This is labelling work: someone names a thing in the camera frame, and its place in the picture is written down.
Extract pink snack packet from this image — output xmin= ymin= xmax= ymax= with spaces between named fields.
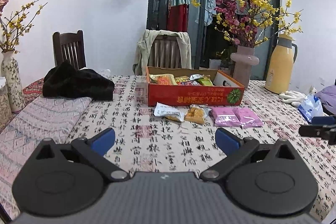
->
xmin=211 ymin=107 xmax=241 ymax=127
xmin=233 ymin=107 xmax=263 ymax=128

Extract blue white plastic bag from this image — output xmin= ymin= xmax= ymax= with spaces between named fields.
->
xmin=298 ymin=94 xmax=323 ymax=123

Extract wooden chair with jacket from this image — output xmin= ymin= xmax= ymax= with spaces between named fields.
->
xmin=148 ymin=35 xmax=182 ymax=69

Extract red cardboard box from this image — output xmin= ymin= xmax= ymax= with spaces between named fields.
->
xmin=146 ymin=67 xmax=245 ymax=106

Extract orange green long snack packet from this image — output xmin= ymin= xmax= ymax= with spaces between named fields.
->
xmin=149 ymin=73 xmax=177 ymax=85

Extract yellow thermos jug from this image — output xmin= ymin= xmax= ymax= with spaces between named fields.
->
xmin=265 ymin=34 xmax=297 ymax=94

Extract pink glass vase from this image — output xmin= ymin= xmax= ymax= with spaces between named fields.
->
xmin=230 ymin=46 xmax=259 ymax=88

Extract white gloves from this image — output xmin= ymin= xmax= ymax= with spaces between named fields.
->
xmin=278 ymin=91 xmax=306 ymax=107

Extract patterned ceramic vase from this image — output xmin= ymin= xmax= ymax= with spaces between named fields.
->
xmin=1 ymin=51 xmax=25 ymax=113

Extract black fabric garment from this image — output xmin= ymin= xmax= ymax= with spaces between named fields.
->
xmin=42 ymin=61 xmax=114 ymax=101

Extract beige jacket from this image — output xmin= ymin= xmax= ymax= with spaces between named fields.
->
xmin=132 ymin=30 xmax=192 ymax=76

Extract pink and yellow flower branches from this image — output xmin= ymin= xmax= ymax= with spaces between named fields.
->
xmin=190 ymin=0 xmax=302 ymax=48

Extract green white snack packet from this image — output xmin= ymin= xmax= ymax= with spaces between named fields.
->
xmin=197 ymin=77 xmax=213 ymax=86

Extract folded striped pink cloth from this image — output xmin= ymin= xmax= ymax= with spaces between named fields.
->
xmin=1 ymin=97 xmax=92 ymax=218

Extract dark wooden chair left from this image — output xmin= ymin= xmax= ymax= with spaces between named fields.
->
xmin=52 ymin=30 xmax=86 ymax=69

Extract red hanging garment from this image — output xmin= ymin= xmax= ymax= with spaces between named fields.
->
xmin=167 ymin=0 xmax=191 ymax=32

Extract calligraphy print tablecloth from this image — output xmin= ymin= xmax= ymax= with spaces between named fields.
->
xmin=0 ymin=74 xmax=336 ymax=222

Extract dried pink yellow flowers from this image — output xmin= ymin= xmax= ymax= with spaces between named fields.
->
xmin=0 ymin=0 xmax=49 ymax=54

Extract oat crisp snack bag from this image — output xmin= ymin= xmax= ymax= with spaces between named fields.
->
xmin=185 ymin=105 xmax=211 ymax=124

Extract white silver snack packet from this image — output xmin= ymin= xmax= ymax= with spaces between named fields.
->
xmin=154 ymin=102 xmax=185 ymax=122

